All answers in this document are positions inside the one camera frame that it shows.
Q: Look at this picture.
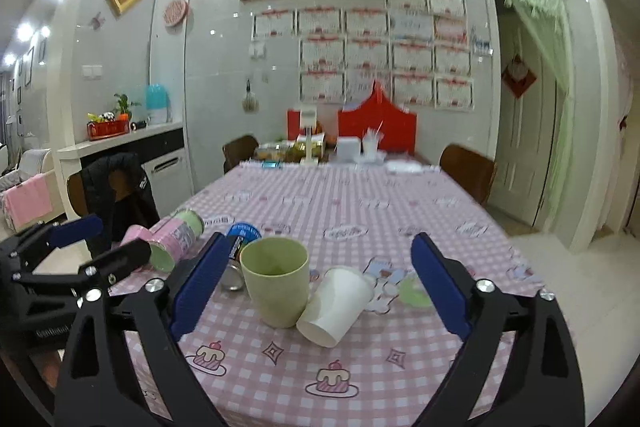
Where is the pale green cup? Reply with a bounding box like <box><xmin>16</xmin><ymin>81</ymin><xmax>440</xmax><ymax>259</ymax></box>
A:
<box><xmin>240</xmin><ymin>236</ymin><xmax>309</xmax><ymax>329</ymax></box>

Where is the pink cup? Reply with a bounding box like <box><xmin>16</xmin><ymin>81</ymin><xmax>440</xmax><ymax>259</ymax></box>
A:
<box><xmin>120</xmin><ymin>225</ymin><xmax>152</xmax><ymax>246</ymax></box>

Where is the small green clear cup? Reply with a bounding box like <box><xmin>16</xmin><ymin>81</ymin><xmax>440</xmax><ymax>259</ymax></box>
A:
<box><xmin>398</xmin><ymin>273</ymin><xmax>433</xmax><ymax>309</ymax></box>

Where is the white paper cup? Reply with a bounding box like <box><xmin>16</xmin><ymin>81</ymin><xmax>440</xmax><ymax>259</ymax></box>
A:
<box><xmin>296</xmin><ymin>267</ymin><xmax>374</xmax><ymax>348</ymax></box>

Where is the pink towel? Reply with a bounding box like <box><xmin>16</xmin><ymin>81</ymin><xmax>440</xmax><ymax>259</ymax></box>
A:
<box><xmin>2</xmin><ymin>173</ymin><xmax>53</xmax><ymax>230</ymax></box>

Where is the black jacket on chair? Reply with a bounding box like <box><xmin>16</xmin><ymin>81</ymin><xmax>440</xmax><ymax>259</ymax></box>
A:
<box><xmin>80</xmin><ymin>153</ymin><xmax>160</xmax><ymax>258</ymax></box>

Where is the pink green labelled can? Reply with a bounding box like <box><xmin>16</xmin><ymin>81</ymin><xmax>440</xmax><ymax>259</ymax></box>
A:
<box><xmin>149</xmin><ymin>209</ymin><xmax>204</xmax><ymax>273</ymax></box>

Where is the red basket with items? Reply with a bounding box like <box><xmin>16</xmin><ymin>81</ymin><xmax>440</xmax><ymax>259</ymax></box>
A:
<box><xmin>86</xmin><ymin>112</ymin><xmax>129</xmax><ymax>141</ymax></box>

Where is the white sideboard cabinet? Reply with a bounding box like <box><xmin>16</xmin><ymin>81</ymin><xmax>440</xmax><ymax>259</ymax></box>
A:
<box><xmin>54</xmin><ymin>122</ymin><xmax>194</xmax><ymax>219</ymax></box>

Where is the blue black metal can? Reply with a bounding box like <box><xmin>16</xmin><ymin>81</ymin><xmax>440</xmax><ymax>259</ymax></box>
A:
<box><xmin>220</xmin><ymin>222</ymin><xmax>262</xmax><ymax>291</ymax></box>

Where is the potted green plant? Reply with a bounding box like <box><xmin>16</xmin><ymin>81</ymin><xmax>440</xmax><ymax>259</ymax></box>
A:
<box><xmin>114</xmin><ymin>93</ymin><xmax>141</xmax><ymax>120</ymax></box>

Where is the pink checked tablecloth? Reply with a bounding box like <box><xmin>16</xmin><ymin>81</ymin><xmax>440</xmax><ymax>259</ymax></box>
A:
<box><xmin>179</xmin><ymin>164</ymin><xmax>541</xmax><ymax>426</ymax></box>

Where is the blue white humidifier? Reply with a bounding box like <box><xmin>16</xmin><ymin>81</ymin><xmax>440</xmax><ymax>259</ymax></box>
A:
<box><xmin>145</xmin><ymin>83</ymin><xmax>170</xmax><ymax>126</ymax></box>

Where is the brown chair left far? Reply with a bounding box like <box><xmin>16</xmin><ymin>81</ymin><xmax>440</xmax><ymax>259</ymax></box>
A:
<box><xmin>222</xmin><ymin>134</ymin><xmax>258</xmax><ymax>173</ymax></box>

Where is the brown chair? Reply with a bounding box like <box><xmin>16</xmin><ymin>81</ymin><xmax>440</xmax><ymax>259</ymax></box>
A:
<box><xmin>222</xmin><ymin>134</ymin><xmax>258</xmax><ymax>173</ymax></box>
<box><xmin>439</xmin><ymin>144</ymin><xmax>497</xmax><ymax>206</ymax></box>

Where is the brown chair right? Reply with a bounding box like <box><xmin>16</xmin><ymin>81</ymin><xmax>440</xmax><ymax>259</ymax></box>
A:
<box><xmin>439</xmin><ymin>144</ymin><xmax>497</xmax><ymax>206</ymax></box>

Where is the small red box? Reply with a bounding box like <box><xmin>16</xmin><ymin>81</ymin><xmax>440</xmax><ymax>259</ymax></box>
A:
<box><xmin>286</xmin><ymin>109</ymin><xmax>303</xmax><ymax>141</ymax></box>

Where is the white desk lamp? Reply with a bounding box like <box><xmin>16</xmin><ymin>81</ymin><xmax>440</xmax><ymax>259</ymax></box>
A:
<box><xmin>299</xmin><ymin>106</ymin><xmax>318</xmax><ymax>166</ymax></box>

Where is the white tissue box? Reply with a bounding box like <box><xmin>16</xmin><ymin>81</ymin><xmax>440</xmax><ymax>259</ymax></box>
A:
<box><xmin>335</xmin><ymin>136</ymin><xmax>361</xmax><ymax>162</ymax></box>

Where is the red gift bag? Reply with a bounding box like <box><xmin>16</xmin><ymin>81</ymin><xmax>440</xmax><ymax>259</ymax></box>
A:
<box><xmin>337</xmin><ymin>81</ymin><xmax>418</xmax><ymax>155</ymax></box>

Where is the red diamond door decoration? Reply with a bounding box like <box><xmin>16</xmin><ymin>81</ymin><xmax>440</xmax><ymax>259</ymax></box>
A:
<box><xmin>501</xmin><ymin>54</ymin><xmax>537</xmax><ymax>98</ymax></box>

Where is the red round wall ornament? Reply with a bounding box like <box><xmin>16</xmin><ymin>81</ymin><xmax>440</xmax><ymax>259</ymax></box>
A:
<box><xmin>163</xmin><ymin>0</ymin><xmax>189</xmax><ymax>28</ymax></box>

